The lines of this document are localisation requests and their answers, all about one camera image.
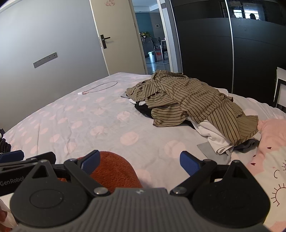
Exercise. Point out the pink sun-print blanket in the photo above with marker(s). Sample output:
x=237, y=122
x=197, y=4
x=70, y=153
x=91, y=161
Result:
x=272, y=160

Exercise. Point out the black chair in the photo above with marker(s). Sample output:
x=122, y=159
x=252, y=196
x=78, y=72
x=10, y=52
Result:
x=159, y=45

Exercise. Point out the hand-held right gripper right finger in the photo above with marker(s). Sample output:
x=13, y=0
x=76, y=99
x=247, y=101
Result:
x=188, y=164

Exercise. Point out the potted plant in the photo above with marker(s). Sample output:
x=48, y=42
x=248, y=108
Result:
x=145, y=34

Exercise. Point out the white bedding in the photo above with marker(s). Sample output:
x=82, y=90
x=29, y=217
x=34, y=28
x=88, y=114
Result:
x=263, y=107

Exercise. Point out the white picture frame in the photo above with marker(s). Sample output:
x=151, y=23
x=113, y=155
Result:
x=280, y=89

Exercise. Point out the grey crumpled garment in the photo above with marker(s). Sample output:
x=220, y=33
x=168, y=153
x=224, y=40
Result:
x=247, y=145

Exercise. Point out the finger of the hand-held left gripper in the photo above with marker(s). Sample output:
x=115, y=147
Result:
x=48, y=155
x=11, y=156

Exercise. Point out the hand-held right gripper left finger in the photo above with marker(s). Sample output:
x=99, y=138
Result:
x=91, y=161

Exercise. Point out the silver trash bin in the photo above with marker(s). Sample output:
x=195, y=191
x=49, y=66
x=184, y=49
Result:
x=151, y=57

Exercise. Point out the brown striped shirt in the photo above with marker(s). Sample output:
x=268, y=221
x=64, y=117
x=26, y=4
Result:
x=156, y=87

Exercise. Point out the white door frame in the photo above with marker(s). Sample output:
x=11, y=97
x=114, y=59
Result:
x=171, y=44

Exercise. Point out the white crumpled garment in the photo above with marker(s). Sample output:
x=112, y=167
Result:
x=214, y=138

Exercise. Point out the grey pink-dotted bed sheet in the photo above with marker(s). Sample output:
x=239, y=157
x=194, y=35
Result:
x=89, y=125

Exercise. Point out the brown striped pants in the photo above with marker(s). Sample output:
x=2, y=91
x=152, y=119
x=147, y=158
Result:
x=201, y=104

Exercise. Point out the beige door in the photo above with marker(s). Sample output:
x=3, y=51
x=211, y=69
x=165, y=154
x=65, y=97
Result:
x=120, y=55

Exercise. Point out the black crumpled garment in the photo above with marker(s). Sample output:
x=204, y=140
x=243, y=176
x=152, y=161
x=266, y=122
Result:
x=143, y=110

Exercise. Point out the flat grey cloth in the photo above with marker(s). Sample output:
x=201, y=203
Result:
x=207, y=151

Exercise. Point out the orange fleece clothing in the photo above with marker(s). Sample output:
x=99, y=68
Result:
x=116, y=169

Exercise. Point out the pink door sticker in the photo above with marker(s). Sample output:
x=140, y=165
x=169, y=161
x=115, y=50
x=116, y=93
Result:
x=109, y=2

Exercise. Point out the grey wall plate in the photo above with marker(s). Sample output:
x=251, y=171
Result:
x=45, y=60

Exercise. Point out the black wardrobe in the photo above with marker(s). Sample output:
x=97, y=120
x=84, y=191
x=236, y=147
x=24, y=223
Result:
x=205, y=51

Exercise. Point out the person's left hand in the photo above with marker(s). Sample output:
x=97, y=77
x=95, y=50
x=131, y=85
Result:
x=5, y=215

